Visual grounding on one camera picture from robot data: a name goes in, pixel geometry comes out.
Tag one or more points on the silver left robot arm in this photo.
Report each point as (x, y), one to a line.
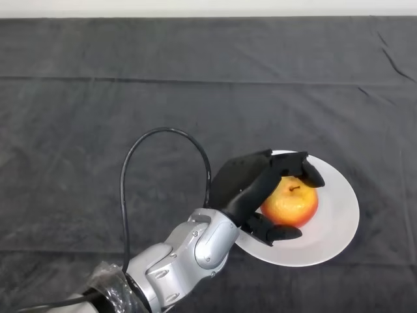
(195, 247)

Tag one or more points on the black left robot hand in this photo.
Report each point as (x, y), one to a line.
(241, 182)

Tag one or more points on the red yellow apple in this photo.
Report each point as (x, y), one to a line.
(293, 205)

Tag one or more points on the white round plate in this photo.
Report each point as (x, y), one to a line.
(332, 228)

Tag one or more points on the black cloth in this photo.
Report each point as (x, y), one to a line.
(97, 98)

